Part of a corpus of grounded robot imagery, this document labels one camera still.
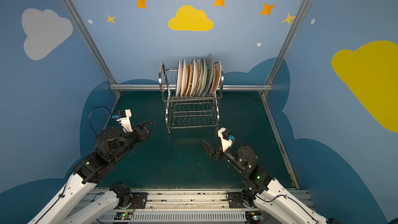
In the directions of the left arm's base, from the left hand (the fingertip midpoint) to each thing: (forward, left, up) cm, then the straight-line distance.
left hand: (153, 122), depth 66 cm
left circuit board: (-31, +14, -32) cm, 47 cm away
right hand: (-3, -26, -5) cm, 27 cm away
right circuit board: (-31, -46, -32) cm, 64 cm away
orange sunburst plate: (+58, -15, -22) cm, 64 cm away
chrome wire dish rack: (+28, -12, -27) cm, 41 cm away
